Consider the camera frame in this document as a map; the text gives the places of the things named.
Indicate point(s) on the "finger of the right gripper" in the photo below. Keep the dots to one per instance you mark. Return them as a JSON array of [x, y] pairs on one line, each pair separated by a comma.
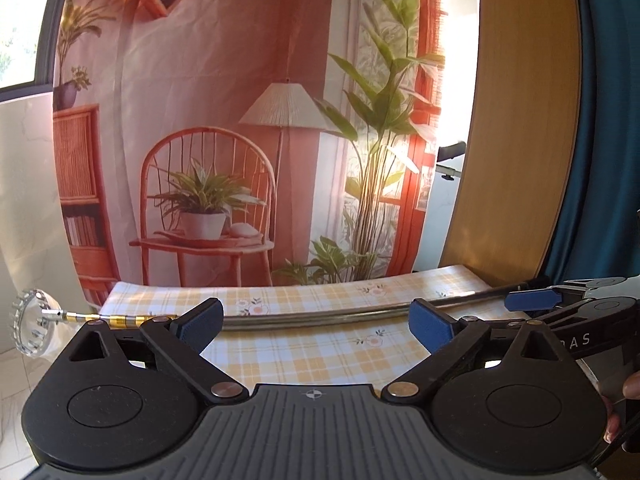
[[611, 309], [559, 295]]

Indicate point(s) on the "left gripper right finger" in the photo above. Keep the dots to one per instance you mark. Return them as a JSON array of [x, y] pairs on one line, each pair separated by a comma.
[[453, 345]]

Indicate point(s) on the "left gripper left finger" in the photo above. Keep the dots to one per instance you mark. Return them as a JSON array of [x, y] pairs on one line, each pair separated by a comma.
[[178, 343]]

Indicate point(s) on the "person's right hand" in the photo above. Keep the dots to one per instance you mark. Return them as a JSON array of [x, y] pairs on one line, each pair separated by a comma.
[[631, 391]]

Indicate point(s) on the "blue curtain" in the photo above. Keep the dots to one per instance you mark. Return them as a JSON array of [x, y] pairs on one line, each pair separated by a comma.
[[597, 233]]

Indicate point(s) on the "telescopic metal pole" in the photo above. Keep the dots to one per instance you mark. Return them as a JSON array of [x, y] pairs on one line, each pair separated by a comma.
[[35, 315]]

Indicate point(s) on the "wooden headboard panel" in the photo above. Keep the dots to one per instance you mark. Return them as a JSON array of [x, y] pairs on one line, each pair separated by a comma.
[[521, 139]]

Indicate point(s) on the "printed room backdrop cloth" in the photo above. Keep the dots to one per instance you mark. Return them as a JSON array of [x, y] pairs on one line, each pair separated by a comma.
[[253, 142]]

